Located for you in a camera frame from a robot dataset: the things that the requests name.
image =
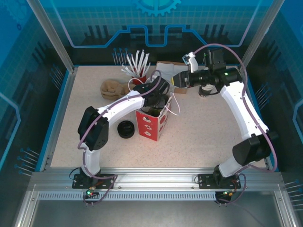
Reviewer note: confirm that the green paper coffee cup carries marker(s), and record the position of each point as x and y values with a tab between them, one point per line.
158	111

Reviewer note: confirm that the red flower-print paper bag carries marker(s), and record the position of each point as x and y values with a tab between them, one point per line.
151	127

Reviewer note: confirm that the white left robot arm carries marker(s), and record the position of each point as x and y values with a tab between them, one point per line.
118	106

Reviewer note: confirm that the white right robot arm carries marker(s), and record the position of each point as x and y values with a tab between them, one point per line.
239	111

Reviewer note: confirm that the brown cardboard napkin box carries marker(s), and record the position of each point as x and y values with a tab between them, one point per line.
182	90

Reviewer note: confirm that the red straw holder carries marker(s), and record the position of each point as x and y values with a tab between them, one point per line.
139	78

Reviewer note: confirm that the white wrapped straw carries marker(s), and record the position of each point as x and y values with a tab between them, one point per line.
145	63
147	68
125	69
137	59
131	64
142	60

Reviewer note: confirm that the paper cup stack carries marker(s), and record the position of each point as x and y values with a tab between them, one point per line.
206	91

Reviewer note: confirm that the brown pulp carrier stack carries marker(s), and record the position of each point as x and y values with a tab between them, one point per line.
111	89

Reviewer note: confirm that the black cup lid stack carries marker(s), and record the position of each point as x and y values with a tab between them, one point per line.
126	128

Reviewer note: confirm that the small LED circuit board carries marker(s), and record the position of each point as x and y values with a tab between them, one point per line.
228	193
89	193

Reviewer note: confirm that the aluminium frame post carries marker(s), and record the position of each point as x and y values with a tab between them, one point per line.
54	35
258	35

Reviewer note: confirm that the aluminium front rail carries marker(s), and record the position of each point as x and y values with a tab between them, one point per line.
156	177

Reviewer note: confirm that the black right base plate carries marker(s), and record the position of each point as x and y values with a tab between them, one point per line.
206	182

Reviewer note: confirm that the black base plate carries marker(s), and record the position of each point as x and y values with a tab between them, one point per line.
206	182
107	180

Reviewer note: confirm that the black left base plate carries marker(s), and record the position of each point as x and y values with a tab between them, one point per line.
107	180

